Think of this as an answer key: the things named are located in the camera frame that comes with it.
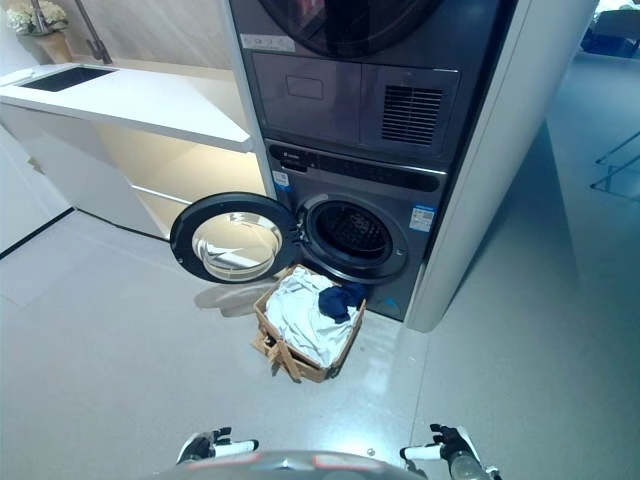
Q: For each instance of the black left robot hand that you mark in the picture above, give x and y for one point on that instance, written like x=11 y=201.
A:
x=220 y=445

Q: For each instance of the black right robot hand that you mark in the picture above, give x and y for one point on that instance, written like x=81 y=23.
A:
x=445 y=445

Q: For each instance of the navy blue garment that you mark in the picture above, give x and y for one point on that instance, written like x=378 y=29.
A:
x=335 y=302

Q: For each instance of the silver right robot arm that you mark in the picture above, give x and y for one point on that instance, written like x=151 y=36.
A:
x=467 y=467

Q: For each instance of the brown woven laundry basket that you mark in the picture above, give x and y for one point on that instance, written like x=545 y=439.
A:
x=267 y=312

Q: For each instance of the white crumpled clothes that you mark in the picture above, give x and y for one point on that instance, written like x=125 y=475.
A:
x=300 y=315

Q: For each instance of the grey front-load washing machine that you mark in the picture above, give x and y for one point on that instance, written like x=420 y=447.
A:
x=350 y=180

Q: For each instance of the silver robot torso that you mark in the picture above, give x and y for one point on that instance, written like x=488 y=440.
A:
x=300 y=465

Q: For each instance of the round washer door with glass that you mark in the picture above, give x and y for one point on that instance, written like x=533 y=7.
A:
x=182 y=240

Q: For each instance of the blue energy label sticker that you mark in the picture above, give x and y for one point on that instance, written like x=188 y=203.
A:
x=423 y=217

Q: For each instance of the white appliance cabinet housing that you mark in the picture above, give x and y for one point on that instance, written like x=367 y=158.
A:
x=480 y=200

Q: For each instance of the small blue white sticker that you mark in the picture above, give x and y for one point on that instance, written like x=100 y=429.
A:
x=282 y=181

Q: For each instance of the white counter cabinet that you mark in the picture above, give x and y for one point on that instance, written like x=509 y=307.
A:
x=150 y=105

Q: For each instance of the grey stacked dryer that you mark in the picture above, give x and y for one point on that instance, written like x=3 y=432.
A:
x=320 y=100

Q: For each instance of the black recessed sink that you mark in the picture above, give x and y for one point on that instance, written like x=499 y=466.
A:
x=65 y=79

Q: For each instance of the dark metal faucet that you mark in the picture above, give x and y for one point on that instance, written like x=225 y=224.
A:
x=97 y=47

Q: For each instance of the beige flower vase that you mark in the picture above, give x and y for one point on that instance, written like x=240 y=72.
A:
x=54 y=49

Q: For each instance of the blue background furniture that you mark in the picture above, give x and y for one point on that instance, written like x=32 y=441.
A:
x=612 y=35

